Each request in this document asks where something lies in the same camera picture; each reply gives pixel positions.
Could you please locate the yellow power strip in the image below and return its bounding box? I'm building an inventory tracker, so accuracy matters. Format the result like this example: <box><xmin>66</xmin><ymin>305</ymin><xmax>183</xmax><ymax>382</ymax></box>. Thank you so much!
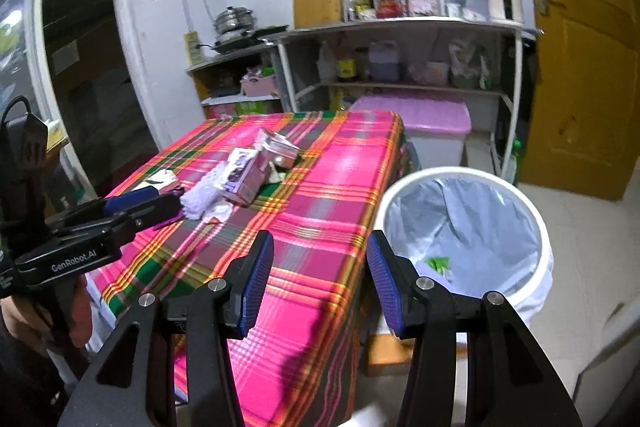
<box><xmin>183</xmin><ymin>30</ymin><xmax>204</xmax><ymax>66</ymax></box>

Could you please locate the purple snack bag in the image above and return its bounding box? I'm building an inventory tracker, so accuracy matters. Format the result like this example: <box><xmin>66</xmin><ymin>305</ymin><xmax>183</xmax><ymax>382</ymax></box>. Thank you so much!
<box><xmin>152</xmin><ymin>188</ymin><xmax>184</xmax><ymax>230</ymax></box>

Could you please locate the clear plastic bottle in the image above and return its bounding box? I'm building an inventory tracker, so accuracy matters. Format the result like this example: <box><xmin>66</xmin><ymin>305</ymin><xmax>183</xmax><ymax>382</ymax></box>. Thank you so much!
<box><xmin>343</xmin><ymin>0</ymin><xmax>357</xmax><ymax>23</ymax></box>

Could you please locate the white paper bag green print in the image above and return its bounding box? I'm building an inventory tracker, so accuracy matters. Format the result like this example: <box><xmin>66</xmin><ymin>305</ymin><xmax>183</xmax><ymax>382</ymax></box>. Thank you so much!
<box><xmin>134</xmin><ymin>169</ymin><xmax>181</xmax><ymax>194</ymax></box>

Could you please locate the metal kitchen shelf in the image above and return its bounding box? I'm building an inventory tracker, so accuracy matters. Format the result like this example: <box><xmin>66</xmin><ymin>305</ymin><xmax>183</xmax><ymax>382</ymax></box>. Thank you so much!
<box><xmin>260</xmin><ymin>16</ymin><xmax>542</xmax><ymax>176</ymax></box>

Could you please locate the yellow wooden door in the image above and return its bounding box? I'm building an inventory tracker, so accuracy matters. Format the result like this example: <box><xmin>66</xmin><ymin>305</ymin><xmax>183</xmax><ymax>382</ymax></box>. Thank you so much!
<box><xmin>521</xmin><ymin>0</ymin><xmax>639</xmax><ymax>200</ymax></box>

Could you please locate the clear plastic container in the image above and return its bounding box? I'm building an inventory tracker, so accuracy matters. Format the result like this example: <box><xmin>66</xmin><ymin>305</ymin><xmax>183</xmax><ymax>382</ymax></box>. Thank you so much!
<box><xmin>440</xmin><ymin>0</ymin><xmax>489</xmax><ymax>22</ymax></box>

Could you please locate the red lid jar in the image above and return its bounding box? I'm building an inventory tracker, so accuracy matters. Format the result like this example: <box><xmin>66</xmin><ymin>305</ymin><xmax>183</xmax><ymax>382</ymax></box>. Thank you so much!
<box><xmin>375</xmin><ymin>0</ymin><xmax>404</xmax><ymax>20</ymax></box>

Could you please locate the pink plaid tablecloth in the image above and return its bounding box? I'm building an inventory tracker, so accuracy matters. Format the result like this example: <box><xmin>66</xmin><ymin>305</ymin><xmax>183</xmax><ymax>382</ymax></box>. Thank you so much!
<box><xmin>88</xmin><ymin>110</ymin><xmax>407</xmax><ymax>426</ymax></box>

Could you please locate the steel steamer pot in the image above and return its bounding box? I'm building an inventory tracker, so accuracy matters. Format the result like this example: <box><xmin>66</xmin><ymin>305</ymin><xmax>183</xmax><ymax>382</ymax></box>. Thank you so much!
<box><xmin>214</xmin><ymin>6</ymin><xmax>255</xmax><ymax>36</ymax></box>

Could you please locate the white foam fruit net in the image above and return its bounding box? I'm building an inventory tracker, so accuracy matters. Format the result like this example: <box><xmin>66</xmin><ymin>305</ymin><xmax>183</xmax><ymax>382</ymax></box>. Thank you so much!
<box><xmin>180</xmin><ymin>161</ymin><xmax>227</xmax><ymax>220</ymax></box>

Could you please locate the grey trash bag liner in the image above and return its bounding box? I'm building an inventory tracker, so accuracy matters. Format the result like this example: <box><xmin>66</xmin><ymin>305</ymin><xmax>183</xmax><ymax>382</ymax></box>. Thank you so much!
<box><xmin>382</xmin><ymin>174</ymin><xmax>541</xmax><ymax>297</ymax></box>

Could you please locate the white trash bin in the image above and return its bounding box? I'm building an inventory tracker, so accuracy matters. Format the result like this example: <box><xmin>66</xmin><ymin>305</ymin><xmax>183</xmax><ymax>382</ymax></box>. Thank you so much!
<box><xmin>373</xmin><ymin>167</ymin><xmax>554</xmax><ymax>324</ymax></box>

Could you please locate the purple lid storage box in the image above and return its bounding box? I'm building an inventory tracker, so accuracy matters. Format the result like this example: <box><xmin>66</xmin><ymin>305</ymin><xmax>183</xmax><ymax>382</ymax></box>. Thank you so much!
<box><xmin>352</xmin><ymin>94</ymin><xmax>472</xmax><ymax>168</ymax></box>

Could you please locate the small wooden shelf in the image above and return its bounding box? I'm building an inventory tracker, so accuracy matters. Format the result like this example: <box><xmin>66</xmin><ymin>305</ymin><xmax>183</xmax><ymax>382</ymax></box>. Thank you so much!
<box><xmin>188</xmin><ymin>44</ymin><xmax>285</xmax><ymax>119</ymax></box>

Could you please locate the pink white paper box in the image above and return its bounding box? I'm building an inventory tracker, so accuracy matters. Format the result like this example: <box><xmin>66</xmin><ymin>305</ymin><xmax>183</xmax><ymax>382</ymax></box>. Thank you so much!
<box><xmin>254</xmin><ymin>128</ymin><xmax>300</xmax><ymax>170</ymax></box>

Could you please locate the black induction cooker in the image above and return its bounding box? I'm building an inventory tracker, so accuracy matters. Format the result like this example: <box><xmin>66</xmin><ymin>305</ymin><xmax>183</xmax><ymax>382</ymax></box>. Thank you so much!
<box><xmin>196</xmin><ymin>25</ymin><xmax>288</xmax><ymax>54</ymax></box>

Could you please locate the pink plastic basket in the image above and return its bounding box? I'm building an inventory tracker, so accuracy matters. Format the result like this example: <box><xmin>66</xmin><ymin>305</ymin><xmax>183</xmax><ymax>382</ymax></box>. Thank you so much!
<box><xmin>241</xmin><ymin>75</ymin><xmax>279</xmax><ymax>98</ymax></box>

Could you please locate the person's left hand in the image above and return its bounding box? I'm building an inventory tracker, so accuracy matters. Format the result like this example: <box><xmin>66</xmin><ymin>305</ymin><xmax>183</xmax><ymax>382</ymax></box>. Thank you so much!
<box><xmin>1</xmin><ymin>275</ymin><xmax>92</xmax><ymax>357</ymax></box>

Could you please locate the purple blueberry milk carton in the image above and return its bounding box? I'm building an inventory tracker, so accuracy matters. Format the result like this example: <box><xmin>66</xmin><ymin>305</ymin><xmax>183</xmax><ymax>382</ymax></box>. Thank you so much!
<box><xmin>220</xmin><ymin>147</ymin><xmax>270</xmax><ymax>206</ymax></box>

